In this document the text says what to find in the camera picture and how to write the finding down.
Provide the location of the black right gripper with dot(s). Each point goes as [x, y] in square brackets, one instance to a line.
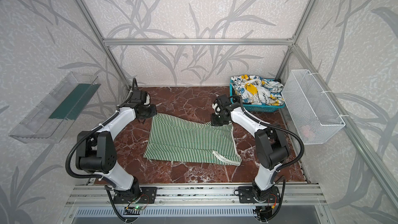
[217, 120]

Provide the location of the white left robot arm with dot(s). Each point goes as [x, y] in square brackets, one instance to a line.
[96, 152]

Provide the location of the green white striped shirt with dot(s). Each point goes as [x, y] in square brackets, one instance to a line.
[177, 140]

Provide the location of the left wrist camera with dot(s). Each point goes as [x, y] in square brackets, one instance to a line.
[139, 96]

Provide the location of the clear plastic wall tray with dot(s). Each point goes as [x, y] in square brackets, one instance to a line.
[51, 119]

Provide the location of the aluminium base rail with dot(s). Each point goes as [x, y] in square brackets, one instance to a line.
[192, 200]

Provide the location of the white yellow blue printed garment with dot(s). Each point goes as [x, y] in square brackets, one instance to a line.
[256, 90]

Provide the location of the teal plastic laundry basket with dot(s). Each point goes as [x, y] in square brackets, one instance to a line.
[255, 108]

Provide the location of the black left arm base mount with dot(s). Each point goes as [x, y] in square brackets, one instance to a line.
[146, 195]

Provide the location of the white wire mesh basket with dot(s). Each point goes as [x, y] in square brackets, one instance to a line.
[315, 117]

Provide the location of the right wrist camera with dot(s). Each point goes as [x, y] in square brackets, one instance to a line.
[220, 103]

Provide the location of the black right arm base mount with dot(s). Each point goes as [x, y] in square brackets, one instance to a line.
[251, 194]

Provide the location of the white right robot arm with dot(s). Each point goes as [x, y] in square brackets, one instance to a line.
[271, 143]

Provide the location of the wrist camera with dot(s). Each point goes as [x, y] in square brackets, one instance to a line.
[220, 103]
[139, 96]

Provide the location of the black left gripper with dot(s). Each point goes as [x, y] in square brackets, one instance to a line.
[148, 111]

